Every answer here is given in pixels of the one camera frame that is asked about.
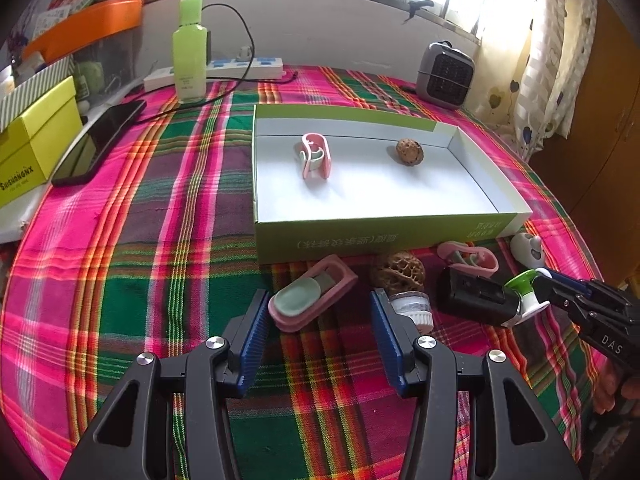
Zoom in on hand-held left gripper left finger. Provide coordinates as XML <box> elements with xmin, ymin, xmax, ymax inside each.
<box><xmin>60</xmin><ymin>289</ymin><xmax>273</xmax><ymax>480</ymax></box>

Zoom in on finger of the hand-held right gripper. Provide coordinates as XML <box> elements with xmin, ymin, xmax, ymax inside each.
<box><xmin>537</xmin><ymin>269</ymin><xmax>601</xmax><ymax>295</ymax></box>
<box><xmin>532</xmin><ymin>279</ymin><xmax>596</xmax><ymax>318</ymax></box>

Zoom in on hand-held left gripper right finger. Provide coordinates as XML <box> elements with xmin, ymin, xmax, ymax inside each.
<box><xmin>369</xmin><ymin>290</ymin><xmax>583</xmax><ymax>480</ymax></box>

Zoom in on green and white suction holder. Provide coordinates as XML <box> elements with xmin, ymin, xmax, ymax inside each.
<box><xmin>504</xmin><ymin>269</ymin><xmax>551</xmax><ymax>321</ymax></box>

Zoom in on white bottle cap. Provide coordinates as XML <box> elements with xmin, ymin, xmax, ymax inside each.
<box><xmin>389</xmin><ymin>290</ymin><xmax>432</xmax><ymax>335</ymax></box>

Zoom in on pink clip with jade scoop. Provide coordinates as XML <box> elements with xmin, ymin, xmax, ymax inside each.
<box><xmin>268</xmin><ymin>255</ymin><xmax>359</xmax><ymax>333</ymax></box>

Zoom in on deeply ridged walnut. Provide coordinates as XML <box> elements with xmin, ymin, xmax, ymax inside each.
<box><xmin>370</xmin><ymin>251</ymin><xmax>427</xmax><ymax>298</ymax></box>

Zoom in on black bottle with clear base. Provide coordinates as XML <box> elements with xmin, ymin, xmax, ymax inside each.
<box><xmin>436</xmin><ymin>266</ymin><xmax>523</xmax><ymax>329</ymax></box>

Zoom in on small pink clip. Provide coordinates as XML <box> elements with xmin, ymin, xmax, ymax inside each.
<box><xmin>436</xmin><ymin>241</ymin><xmax>499</xmax><ymax>277</ymax></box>

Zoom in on shallow green white cardboard box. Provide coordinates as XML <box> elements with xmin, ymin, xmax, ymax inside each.
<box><xmin>251</xmin><ymin>104</ymin><xmax>533</xmax><ymax>265</ymax></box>

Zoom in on person's right hand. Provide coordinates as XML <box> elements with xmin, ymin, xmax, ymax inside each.
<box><xmin>592</xmin><ymin>355</ymin><xmax>640</xmax><ymax>421</ymax></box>

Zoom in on white paw-shaped trinket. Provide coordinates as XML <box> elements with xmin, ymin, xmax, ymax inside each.
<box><xmin>510</xmin><ymin>232</ymin><xmax>545</xmax><ymax>267</ymax></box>

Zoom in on plaid tablecloth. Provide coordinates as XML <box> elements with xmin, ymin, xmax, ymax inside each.
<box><xmin>0</xmin><ymin>65</ymin><xmax>618</xmax><ymax>480</ymax></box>

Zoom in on wooden cabinet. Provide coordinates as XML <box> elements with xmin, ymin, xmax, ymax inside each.
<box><xmin>530</xmin><ymin>0</ymin><xmax>640</xmax><ymax>286</ymax></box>

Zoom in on smooth round walnut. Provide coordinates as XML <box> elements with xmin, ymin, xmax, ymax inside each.
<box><xmin>396</xmin><ymin>139</ymin><xmax>426</xmax><ymax>165</ymax></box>

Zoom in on grey space heater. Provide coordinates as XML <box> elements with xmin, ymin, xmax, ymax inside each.
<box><xmin>415</xmin><ymin>41</ymin><xmax>476</xmax><ymax>109</ymax></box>

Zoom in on black smartphone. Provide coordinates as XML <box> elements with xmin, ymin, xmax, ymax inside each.
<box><xmin>51</xmin><ymin>100</ymin><xmax>147</xmax><ymax>188</ymax></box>

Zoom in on heart print curtain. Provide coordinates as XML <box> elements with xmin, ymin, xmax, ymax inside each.
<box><xmin>480</xmin><ymin>0</ymin><xmax>598</xmax><ymax>161</ymax></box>

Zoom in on white blue power strip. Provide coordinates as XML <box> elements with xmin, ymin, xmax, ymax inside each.
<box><xmin>144</xmin><ymin>55</ymin><xmax>285</xmax><ymax>92</ymax></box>

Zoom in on light green plastic bottle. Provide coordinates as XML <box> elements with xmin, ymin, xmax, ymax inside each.
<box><xmin>172</xmin><ymin>0</ymin><xmax>208</xmax><ymax>105</ymax></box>

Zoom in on yellow-green cardboard box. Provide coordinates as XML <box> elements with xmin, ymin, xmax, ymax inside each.
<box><xmin>0</xmin><ymin>76</ymin><xmax>83</xmax><ymax>209</ymax></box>

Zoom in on black window hook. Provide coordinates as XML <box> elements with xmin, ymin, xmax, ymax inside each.
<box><xmin>402</xmin><ymin>0</ymin><xmax>436</xmax><ymax>23</ymax></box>

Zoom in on clear plastic container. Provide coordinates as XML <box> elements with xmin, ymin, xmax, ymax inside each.
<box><xmin>50</xmin><ymin>30</ymin><xmax>142</xmax><ymax>96</ymax></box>

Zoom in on striped gift box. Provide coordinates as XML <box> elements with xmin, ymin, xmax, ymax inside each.
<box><xmin>0</xmin><ymin>55</ymin><xmax>76</xmax><ymax>131</ymax></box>

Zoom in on orange plastic tray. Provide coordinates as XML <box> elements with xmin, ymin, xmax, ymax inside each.
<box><xmin>22</xmin><ymin>0</ymin><xmax>143</xmax><ymax>61</ymax></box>

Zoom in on colourful paper packets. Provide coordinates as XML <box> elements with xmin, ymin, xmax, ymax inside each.
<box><xmin>30</xmin><ymin>0</ymin><xmax>96</xmax><ymax>26</ymax></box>

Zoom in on pink clip with white ring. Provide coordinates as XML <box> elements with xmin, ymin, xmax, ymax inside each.
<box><xmin>292</xmin><ymin>132</ymin><xmax>333</xmax><ymax>181</ymax></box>

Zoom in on black charging cable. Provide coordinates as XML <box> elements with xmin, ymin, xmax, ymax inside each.
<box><xmin>135</xmin><ymin>2</ymin><xmax>301</xmax><ymax>123</ymax></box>

